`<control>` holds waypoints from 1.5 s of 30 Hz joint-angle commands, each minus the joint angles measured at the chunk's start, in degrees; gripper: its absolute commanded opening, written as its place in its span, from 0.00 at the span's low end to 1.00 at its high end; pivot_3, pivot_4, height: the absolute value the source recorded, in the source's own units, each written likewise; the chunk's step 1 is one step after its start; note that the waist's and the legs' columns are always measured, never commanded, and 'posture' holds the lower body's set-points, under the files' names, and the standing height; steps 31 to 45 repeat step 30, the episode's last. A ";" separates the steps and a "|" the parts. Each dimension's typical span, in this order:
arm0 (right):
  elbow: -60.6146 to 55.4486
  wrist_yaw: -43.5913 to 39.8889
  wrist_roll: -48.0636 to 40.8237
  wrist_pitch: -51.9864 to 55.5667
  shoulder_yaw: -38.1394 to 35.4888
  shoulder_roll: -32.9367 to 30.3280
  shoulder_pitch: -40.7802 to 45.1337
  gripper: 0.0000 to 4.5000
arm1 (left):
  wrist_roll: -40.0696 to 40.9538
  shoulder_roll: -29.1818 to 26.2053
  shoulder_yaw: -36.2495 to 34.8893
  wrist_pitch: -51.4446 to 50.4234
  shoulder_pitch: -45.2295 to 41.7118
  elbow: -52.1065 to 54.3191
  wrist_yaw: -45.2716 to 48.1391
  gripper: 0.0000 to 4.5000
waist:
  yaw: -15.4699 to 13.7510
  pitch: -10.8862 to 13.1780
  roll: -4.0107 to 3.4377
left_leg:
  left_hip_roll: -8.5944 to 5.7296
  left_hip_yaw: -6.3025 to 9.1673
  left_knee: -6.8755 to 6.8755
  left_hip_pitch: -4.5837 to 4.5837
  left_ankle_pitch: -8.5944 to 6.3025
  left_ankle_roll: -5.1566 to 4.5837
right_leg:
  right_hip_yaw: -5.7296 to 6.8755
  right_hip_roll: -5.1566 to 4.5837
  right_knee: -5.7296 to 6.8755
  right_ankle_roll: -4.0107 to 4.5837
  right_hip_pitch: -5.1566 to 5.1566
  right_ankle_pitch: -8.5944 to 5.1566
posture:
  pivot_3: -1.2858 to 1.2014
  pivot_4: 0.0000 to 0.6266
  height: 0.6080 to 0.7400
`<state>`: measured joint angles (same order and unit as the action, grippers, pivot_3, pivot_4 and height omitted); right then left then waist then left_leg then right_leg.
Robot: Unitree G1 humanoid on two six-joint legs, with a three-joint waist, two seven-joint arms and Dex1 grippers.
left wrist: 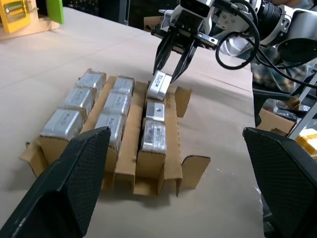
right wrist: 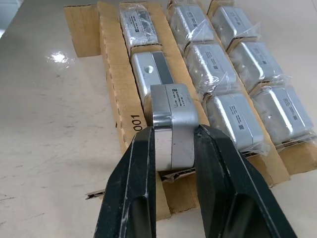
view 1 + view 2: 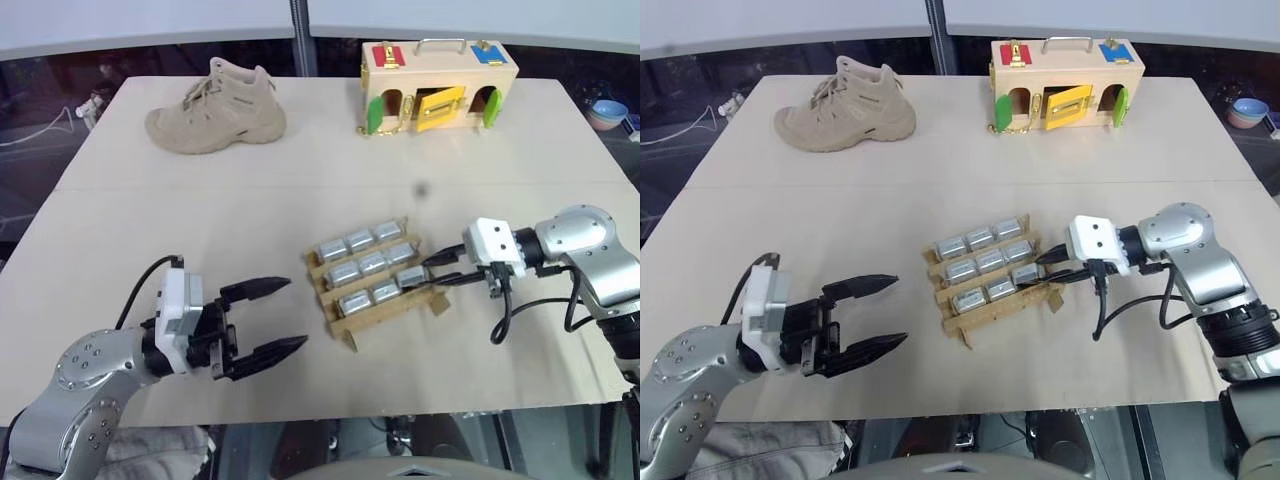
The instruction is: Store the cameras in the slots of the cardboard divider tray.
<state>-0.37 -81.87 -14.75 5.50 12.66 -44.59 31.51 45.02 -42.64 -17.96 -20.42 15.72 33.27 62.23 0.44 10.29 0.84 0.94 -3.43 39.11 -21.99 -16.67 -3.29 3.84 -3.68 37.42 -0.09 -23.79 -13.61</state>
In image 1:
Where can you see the green panel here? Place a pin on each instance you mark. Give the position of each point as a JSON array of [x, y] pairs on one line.
[[55, 10]]

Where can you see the brown cardboard flap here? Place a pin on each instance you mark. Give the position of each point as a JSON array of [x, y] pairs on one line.
[[148, 23]]

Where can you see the yellow tape roll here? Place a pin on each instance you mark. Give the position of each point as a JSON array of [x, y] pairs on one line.
[[308, 141]]

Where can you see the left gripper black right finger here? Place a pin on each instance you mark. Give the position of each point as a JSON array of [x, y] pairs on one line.
[[289, 183]]

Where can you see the silver aluminium frame bar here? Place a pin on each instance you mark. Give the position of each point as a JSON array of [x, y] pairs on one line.
[[303, 119]]

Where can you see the open brown cardboard carton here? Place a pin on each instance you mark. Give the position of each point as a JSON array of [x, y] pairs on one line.
[[272, 121]]

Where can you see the yellow object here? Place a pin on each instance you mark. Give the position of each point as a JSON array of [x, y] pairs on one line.
[[12, 15]]

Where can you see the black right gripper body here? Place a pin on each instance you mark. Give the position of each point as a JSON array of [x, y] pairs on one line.
[[187, 27]]

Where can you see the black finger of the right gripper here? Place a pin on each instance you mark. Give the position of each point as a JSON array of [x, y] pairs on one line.
[[163, 53], [185, 60]]

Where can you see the person in plaid shirt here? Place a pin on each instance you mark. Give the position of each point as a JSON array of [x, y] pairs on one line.
[[267, 74]]

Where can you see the brown cardboard divider tray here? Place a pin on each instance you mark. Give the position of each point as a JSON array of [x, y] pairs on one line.
[[171, 148]]

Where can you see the tan wooden stand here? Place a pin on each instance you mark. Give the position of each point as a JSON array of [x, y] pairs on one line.
[[42, 24]]

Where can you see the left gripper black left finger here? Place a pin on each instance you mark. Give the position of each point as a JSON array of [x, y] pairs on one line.
[[62, 188]]

